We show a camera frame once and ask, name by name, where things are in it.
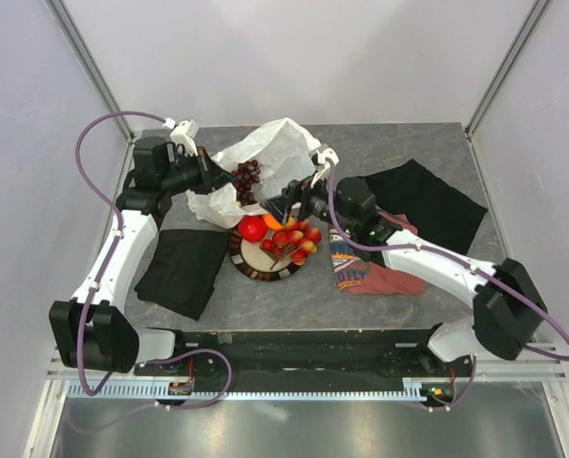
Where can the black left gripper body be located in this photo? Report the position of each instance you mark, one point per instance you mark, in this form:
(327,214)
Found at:
(190,174)

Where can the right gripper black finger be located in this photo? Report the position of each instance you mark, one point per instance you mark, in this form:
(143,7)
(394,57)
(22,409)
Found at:
(288,195)
(279,208)

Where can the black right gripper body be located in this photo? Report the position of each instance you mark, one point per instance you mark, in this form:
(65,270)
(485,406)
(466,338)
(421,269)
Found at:
(315,199)

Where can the dark purple grape bunch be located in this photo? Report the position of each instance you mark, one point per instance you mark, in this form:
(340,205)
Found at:
(246,176)

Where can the white plastic bag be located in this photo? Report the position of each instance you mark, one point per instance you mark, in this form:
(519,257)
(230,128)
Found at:
(283,150)

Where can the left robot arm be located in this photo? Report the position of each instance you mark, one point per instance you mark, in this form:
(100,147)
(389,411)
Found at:
(90,330)

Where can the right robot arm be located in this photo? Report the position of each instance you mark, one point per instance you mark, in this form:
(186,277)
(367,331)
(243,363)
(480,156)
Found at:
(507,308)

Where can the orange fruit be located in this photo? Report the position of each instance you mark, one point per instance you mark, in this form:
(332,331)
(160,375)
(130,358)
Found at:
(271,222)

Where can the red apple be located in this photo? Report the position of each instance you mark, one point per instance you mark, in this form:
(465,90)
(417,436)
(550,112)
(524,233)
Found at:
(252,229)

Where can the round brown patterned plate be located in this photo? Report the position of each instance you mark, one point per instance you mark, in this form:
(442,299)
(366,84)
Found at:
(252,262)

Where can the red printed t-shirt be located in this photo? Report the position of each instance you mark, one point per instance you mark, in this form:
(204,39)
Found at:
(356,276)

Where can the black folded cloth left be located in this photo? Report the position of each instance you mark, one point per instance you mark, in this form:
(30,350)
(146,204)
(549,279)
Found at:
(182,272)

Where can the black folded cloth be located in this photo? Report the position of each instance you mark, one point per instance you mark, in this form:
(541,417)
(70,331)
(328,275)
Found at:
(441,214)
(182,272)

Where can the black folded cloth right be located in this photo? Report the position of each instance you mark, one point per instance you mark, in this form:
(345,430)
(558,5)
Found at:
(441,214)

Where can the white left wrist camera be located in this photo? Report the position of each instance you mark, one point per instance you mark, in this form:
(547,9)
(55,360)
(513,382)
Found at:
(183,133)

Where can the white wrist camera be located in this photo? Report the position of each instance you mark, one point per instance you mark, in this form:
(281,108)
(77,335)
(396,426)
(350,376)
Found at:
(183,133)
(324,158)

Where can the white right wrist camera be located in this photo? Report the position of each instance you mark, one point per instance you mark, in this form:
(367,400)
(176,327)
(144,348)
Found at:
(324,158)

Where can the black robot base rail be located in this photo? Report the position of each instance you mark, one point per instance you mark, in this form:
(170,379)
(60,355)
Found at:
(321,360)

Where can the white slotted cable duct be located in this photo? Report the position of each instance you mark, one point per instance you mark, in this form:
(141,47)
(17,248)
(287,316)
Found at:
(180,389)

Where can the aluminium frame post left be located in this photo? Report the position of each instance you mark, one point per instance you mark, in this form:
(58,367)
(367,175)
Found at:
(72,32)

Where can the aluminium frame post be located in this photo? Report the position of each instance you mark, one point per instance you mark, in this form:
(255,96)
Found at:
(72,32)
(507,64)

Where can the aluminium frame post right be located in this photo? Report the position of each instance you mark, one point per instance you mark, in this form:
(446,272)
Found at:
(507,64)

